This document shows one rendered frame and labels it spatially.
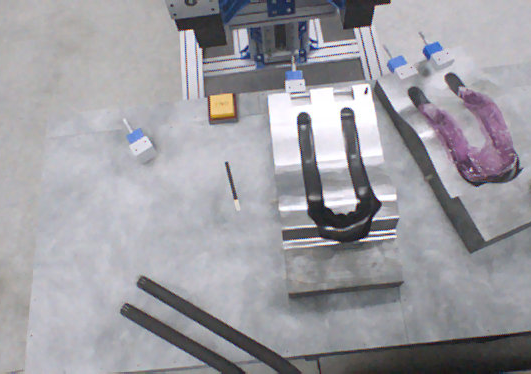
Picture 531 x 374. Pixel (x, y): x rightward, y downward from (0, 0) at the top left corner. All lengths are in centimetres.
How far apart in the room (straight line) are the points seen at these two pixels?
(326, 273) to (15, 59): 213
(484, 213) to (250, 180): 56
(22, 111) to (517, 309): 223
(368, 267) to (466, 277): 24
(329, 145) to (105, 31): 176
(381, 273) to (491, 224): 26
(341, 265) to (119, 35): 190
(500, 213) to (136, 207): 87
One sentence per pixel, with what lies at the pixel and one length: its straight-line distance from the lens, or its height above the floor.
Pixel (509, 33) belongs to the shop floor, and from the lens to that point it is 272.
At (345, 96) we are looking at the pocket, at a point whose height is 86.
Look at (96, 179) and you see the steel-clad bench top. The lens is 138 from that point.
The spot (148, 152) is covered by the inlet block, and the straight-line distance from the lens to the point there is 133.
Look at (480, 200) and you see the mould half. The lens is 120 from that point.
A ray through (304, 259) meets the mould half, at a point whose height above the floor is 86.
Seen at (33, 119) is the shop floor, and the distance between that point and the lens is 261.
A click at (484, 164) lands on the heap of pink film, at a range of 125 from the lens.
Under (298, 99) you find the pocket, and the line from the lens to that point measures 131.
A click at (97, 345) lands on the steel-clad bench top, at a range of 127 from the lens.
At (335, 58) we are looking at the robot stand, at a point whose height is 23.
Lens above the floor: 198
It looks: 67 degrees down
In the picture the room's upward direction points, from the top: 9 degrees counter-clockwise
